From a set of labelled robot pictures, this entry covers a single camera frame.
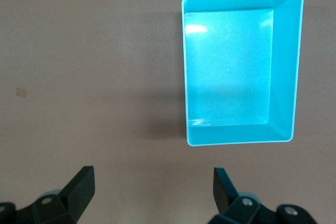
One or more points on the turquoise blue plastic box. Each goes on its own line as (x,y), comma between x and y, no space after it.
(228,69)

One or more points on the small tan tape patch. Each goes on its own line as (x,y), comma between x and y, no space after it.
(21,92)

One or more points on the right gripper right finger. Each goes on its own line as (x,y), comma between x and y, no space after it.
(225,195)

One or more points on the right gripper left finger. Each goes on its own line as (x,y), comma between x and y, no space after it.
(76,195)

